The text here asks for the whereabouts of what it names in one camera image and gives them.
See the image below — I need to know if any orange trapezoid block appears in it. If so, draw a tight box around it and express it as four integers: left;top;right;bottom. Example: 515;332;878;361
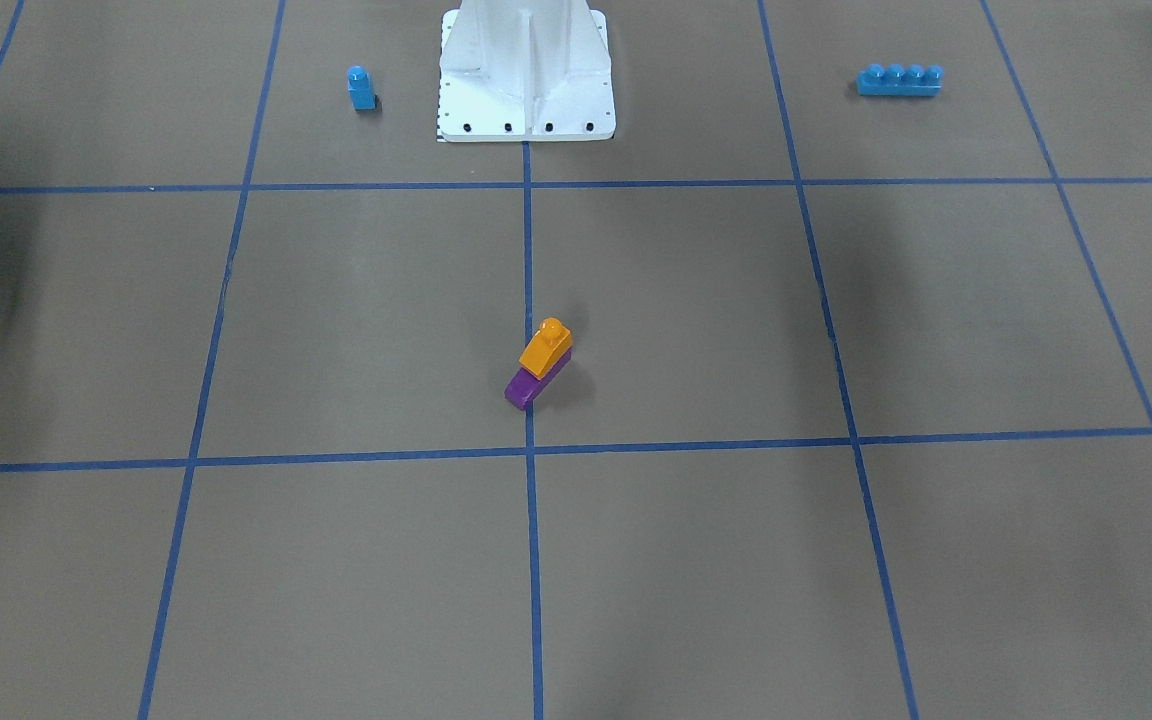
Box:
518;316;573;379

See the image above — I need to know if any purple trapezoid block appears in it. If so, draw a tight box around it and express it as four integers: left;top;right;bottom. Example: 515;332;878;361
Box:
503;350;573;411

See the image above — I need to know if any brown paper table cover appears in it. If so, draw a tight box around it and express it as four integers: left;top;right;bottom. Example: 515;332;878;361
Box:
0;1;1152;719

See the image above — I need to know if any small blue single-stud brick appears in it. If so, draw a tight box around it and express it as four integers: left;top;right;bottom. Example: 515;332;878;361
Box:
346;65;378;111

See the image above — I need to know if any long blue four-stud brick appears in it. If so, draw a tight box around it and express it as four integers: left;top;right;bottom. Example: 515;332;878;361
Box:
855;63;945;97

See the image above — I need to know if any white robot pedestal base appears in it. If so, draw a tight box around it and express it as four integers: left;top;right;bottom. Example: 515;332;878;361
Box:
435;1;617;143

